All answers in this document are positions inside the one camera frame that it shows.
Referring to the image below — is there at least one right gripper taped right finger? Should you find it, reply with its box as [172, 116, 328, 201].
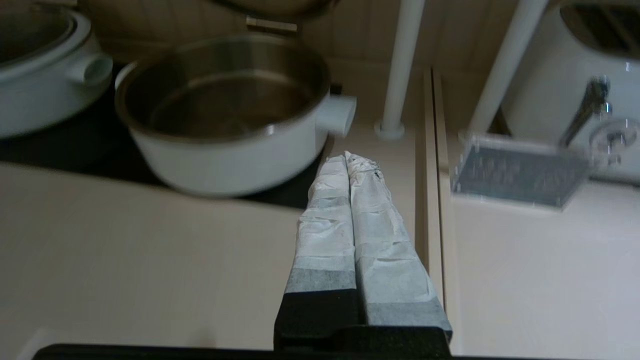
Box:
[345, 151, 453, 332]

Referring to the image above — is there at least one wide black induction cooktop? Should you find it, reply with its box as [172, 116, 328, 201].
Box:
[0, 62, 346, 210]

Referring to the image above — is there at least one clear acrylic sign holder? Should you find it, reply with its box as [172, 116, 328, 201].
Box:
[450, 131, 595, 210]

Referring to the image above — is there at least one white countertop appliance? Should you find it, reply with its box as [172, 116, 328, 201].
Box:
[492, 0, 640, 185]

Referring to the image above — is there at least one white slanted pole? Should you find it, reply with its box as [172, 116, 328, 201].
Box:
[457, 0, 551, 145]
[375, 0, 427, 141]

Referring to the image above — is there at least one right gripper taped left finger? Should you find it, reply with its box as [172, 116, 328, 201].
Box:
[274, 155, 361, 351]

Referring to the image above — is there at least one white round cooking pot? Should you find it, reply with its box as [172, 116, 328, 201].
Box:
[114, 34, 358, 198]
[0, 20, 115, 140]

